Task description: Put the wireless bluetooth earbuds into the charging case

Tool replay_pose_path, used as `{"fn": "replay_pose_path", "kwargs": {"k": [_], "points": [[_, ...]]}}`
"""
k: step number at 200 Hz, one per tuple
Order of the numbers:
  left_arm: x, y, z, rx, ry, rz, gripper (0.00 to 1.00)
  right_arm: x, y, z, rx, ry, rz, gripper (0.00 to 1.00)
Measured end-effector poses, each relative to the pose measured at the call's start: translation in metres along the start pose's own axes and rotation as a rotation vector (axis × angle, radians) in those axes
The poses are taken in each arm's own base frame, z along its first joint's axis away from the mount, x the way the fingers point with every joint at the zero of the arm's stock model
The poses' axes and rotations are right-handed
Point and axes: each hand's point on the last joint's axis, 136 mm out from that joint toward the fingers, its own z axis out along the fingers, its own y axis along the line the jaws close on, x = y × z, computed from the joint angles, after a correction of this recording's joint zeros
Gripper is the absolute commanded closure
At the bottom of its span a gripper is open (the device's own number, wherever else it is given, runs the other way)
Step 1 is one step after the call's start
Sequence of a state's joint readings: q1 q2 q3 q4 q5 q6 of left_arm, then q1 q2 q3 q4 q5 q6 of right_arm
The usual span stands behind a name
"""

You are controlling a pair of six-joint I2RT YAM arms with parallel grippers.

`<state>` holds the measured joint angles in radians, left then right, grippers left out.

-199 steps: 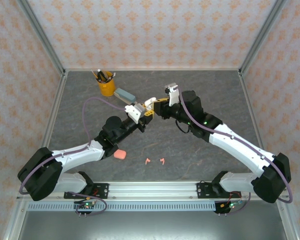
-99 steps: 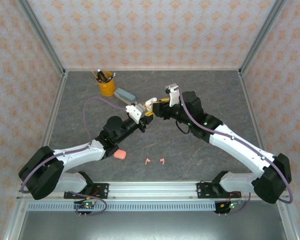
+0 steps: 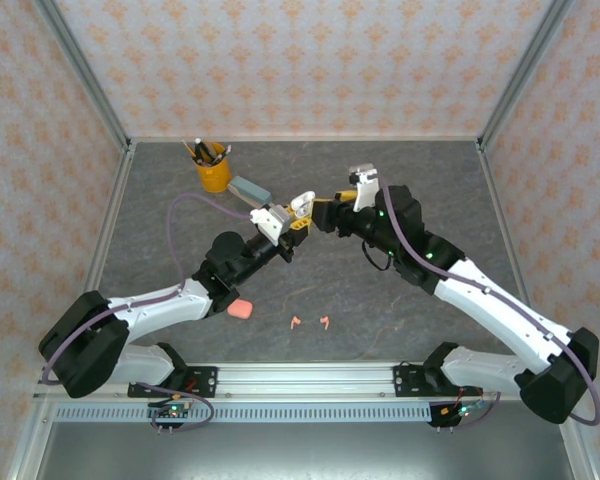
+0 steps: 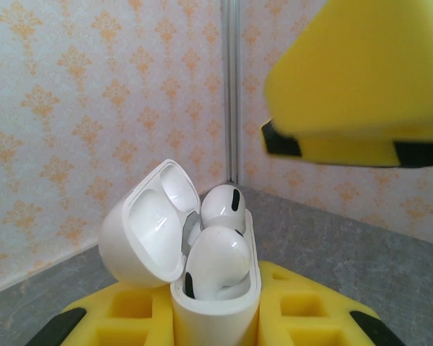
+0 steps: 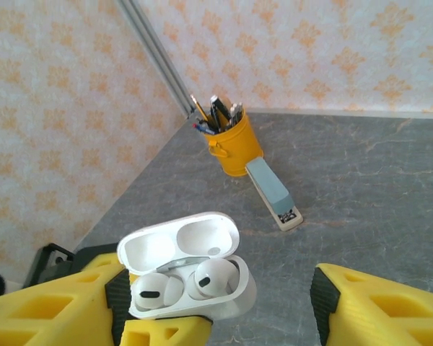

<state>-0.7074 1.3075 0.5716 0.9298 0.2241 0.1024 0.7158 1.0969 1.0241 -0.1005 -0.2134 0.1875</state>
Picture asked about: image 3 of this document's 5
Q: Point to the white earbud charging case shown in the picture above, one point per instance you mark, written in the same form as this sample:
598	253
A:
302	200

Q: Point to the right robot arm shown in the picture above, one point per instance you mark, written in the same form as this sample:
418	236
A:
505	315

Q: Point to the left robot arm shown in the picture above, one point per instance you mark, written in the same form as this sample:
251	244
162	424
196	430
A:
155	310

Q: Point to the yellow metal pen holder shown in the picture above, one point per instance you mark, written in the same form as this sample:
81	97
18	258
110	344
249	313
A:
214	177

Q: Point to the grey pen with white tip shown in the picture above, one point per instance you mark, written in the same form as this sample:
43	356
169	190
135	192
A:
224	152

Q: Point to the black marker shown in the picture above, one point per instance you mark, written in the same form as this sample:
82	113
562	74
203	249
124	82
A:
210	154

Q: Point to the black pen with white cap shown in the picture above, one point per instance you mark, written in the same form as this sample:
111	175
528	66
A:
199	147

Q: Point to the orange pencil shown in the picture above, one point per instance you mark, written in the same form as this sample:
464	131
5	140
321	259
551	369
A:
188	149

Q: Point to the small circuit board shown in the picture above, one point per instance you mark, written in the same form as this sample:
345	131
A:
462	412
172	411

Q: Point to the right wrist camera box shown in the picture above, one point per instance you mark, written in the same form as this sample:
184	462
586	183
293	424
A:
365	187

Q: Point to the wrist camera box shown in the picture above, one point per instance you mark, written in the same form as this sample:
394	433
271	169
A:
365	187
270	222

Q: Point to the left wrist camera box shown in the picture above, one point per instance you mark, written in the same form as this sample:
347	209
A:
270	222

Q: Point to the aluminium table back rail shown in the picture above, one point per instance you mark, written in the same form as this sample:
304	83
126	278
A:
330	138

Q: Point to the aluminium table side rail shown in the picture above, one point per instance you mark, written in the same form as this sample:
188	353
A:
105	225
496	190

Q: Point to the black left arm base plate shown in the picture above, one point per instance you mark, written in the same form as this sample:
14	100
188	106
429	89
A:
202	382

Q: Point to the aluminium mounting rail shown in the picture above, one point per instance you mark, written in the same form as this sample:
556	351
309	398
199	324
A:
305	380

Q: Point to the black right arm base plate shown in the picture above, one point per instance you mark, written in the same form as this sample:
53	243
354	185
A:
407	382

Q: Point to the aluminium frame post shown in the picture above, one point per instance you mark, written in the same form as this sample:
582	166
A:
79	65
529	65

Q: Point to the aluminium frame leg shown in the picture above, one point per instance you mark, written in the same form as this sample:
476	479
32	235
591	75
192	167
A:
585	452
26	450

